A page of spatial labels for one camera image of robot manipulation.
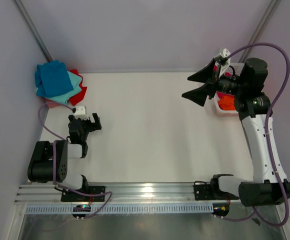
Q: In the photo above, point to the slotted grey cable duct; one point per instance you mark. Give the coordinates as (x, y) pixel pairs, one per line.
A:
(125, 209)

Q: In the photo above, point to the left corner aluminium post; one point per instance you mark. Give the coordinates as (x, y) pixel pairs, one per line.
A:
(32, 29)

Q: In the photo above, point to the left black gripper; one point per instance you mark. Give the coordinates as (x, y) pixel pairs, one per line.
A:
(96, 124)

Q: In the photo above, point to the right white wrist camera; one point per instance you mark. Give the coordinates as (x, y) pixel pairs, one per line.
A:
(223, 60)

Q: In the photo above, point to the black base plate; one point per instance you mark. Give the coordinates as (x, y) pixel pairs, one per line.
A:
(205, 191)
(70, 196)

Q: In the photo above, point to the right black controller board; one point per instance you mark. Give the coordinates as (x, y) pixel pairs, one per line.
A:
(220, 209)

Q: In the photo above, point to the black controller board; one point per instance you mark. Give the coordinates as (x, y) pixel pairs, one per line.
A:
(220, 209)
(81, 211)

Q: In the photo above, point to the corner aluminium post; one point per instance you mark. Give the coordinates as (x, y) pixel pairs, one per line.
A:
(32, 29)
(264, 20)

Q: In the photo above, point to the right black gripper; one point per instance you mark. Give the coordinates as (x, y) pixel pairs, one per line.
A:
(206, 75)

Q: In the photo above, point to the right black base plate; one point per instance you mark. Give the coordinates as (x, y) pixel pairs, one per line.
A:
(205, 191)

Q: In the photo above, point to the pink folded t shirt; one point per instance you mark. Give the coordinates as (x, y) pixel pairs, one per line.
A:
(51, 103)

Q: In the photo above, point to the magenta t shirt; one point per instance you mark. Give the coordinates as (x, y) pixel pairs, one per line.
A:
(226, 74)

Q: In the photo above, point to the red folded t shirt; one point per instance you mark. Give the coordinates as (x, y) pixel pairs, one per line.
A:
(75, 99)

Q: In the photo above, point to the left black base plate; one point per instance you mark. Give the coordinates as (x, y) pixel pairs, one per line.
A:
(70, 196)

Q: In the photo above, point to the blue folded t shirt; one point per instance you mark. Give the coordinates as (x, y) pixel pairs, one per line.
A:
(52, 79)

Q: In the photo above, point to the aluminium front rail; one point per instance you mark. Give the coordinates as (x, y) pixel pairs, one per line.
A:
(122, 193)

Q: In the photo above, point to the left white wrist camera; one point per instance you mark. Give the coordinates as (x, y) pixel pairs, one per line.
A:
(80, 113)

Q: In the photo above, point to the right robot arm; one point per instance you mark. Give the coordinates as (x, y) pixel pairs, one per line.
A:
(270, 185)

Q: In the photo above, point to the right corner aluminium post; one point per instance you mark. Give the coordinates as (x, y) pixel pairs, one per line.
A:
(264, 20)

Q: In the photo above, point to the orange t shirt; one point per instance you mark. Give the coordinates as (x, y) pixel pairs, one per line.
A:
(227, 103)

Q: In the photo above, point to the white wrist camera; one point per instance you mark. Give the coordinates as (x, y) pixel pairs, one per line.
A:
(223, 60)
(80, 113)

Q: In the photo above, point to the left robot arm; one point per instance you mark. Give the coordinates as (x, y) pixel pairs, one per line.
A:
(49, 160)

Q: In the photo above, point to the left black controller board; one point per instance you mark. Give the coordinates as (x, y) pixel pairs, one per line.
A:
(81, 211)

